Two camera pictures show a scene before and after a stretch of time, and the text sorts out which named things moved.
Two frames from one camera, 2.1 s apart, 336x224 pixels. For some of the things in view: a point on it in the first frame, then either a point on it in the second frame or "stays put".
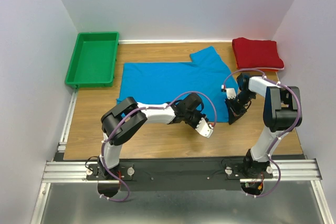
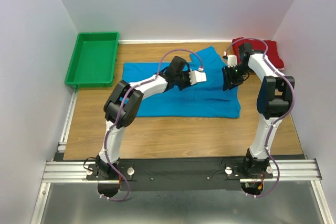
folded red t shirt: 250,53 stays put
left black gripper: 200,116 → 186,73
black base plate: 178,174 stays put
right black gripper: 232,116 → 227,83
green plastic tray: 93,62 stays put
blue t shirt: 159,83 stays put
